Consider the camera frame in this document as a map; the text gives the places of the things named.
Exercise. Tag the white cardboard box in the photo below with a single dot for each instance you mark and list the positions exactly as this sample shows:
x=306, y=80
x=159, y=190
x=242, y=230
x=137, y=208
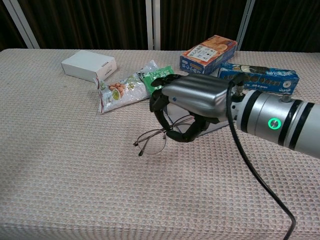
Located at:
x=87, y=65

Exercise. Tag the dark brown curtain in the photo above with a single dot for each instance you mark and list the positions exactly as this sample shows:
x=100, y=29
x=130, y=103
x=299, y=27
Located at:
x=87, y=22

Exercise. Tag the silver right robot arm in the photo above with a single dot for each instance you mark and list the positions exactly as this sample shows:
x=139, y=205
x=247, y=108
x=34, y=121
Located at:
x=275, y=120

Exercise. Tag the white metal frame post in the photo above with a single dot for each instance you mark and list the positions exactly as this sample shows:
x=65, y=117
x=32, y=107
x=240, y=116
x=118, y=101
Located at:
x=157, y=25
x=149, y=25
x=245, y=25
x=21, y=25

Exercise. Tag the orange and blue biscuit box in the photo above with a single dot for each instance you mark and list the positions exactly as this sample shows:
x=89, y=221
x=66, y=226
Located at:
x=196, y=67

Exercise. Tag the white snack bag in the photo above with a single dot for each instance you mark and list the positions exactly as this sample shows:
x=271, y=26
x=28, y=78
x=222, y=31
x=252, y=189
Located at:
x=125, y=93

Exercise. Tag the thin metal frame eyeglasses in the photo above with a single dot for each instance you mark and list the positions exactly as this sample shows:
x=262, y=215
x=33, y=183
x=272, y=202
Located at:
x=164, y=133

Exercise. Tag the long blue cookie box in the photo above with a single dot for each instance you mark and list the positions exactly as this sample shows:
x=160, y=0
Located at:
x=270, y=78

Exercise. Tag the pink waffle tablecloth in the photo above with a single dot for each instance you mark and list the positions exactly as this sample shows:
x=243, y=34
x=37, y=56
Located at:
x=75, y=175

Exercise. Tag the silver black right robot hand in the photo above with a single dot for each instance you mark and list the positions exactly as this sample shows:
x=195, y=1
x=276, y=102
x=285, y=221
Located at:
x=197, y=95

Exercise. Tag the navy blue glasses case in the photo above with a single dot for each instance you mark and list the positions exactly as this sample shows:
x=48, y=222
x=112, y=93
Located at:
x=175, y=112

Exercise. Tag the green sachet packet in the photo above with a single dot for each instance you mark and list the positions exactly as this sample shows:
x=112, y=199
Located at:
x=155, y=75

